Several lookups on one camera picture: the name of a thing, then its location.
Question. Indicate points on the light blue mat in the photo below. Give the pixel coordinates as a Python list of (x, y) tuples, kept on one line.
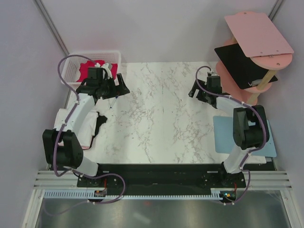
[(224, 142)]

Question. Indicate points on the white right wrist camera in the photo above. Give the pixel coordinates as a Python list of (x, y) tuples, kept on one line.
[(212, 73)]

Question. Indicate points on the black square sheet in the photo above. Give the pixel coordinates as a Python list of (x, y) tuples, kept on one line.
[(243, 70)]

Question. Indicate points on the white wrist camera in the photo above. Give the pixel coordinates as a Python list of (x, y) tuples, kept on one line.
[(212, 73), (107, 71)]

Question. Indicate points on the red t shirt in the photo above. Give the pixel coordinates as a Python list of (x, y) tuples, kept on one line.
[(84, 70)]

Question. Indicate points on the white plastic basket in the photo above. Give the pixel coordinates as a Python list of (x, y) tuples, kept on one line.
[(71, 67)]

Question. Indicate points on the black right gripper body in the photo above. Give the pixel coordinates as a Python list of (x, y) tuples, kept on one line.
[(201, 95)]

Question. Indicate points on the pink t shirt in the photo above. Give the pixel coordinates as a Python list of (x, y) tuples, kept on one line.
[(84, 145)]

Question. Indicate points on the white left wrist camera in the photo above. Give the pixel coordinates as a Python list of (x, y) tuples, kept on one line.
[(107, 71)]

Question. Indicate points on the white slotted cable duct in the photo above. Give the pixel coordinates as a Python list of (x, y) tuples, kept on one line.
[(102, 194)]

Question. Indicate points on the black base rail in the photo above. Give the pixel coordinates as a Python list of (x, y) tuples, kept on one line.
[(163, 178)]

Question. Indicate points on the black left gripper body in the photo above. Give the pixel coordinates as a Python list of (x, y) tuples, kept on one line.
[(109, 90)]

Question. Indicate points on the pink wooden shelf stand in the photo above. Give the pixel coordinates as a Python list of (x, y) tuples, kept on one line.
[(262, 42)]

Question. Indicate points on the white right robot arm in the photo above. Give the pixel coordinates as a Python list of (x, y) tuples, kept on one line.
[(250, 129)]

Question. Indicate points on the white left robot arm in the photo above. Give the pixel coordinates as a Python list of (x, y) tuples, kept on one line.
[(70, 156)]

